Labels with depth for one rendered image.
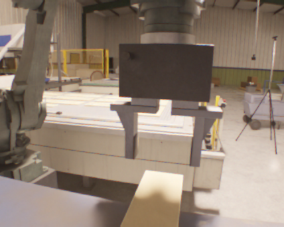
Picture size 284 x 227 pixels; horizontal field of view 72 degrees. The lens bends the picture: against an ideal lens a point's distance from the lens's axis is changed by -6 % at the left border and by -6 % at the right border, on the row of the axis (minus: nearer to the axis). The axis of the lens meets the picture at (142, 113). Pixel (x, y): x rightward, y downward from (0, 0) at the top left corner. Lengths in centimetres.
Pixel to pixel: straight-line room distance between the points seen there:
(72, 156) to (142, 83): 187
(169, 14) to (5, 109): 134
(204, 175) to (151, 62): 165
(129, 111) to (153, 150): 141
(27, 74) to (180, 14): 123
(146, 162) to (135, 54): 159
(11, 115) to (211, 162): 164
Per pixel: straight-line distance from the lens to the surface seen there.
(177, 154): 194
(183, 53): 49
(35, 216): 61
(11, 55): 604
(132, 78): 51
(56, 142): 235
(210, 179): 207
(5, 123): 165
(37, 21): 147
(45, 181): 194
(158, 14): 52
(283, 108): 564
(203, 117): 55
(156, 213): 55
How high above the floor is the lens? 141
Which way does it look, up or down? 13 degrees down
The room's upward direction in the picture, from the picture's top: 1 degrees clockwise
